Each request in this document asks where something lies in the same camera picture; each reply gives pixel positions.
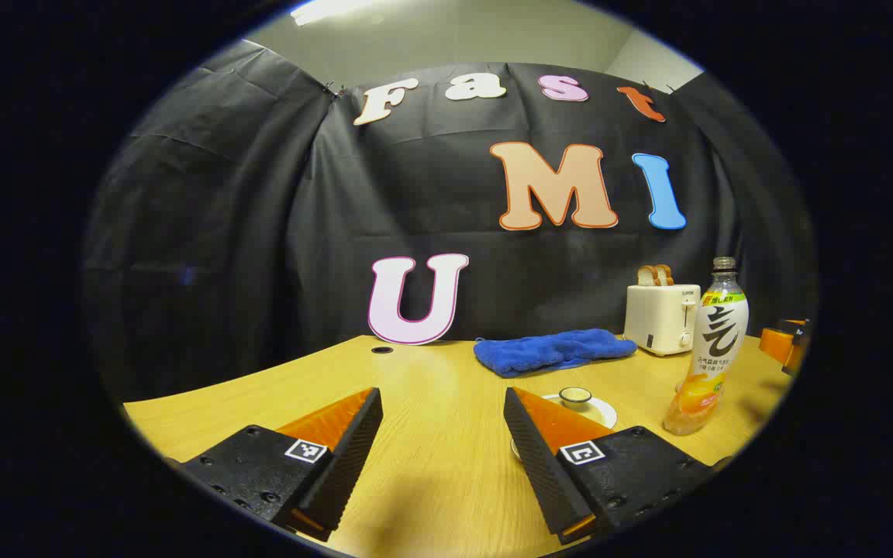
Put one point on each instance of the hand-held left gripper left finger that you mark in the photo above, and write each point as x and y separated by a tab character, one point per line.
347	457

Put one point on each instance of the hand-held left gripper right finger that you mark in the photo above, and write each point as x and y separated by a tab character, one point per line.
533	457

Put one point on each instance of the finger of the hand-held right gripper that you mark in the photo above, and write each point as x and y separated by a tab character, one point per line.
794	324
775	346

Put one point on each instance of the clear orange drink water bottle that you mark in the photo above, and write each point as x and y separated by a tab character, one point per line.
714	333

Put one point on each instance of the beige teacup lid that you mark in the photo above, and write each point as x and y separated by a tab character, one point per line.
575	397

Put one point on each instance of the beige teacup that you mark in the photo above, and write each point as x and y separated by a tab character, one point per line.
603	411

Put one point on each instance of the blue towel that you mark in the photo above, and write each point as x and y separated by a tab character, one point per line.
555	351

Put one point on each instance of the cream toaster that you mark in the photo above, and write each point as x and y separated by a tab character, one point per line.
660	318

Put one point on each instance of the toasted bread slice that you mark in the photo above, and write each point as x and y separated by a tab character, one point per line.
646	277
665	274

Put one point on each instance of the black backdrop cloth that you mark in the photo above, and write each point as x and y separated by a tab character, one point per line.
260	232

